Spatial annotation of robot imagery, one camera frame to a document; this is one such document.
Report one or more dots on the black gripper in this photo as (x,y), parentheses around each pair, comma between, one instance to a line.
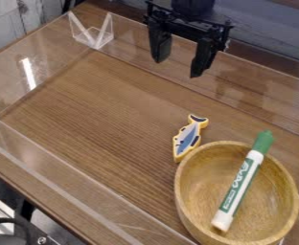
(192,19)

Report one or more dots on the green white marker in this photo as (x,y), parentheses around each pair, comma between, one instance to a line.
(243,181)

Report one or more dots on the brown wooden bowl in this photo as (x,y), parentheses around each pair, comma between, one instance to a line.
(269,210)

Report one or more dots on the yellow blue fish toy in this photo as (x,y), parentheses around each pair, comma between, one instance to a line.
(188,138)

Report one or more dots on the clear acrylic corner bracket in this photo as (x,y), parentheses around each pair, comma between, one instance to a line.
(93,37)

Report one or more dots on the clear acrylic front wall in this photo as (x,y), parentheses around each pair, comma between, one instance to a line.
(99,215)

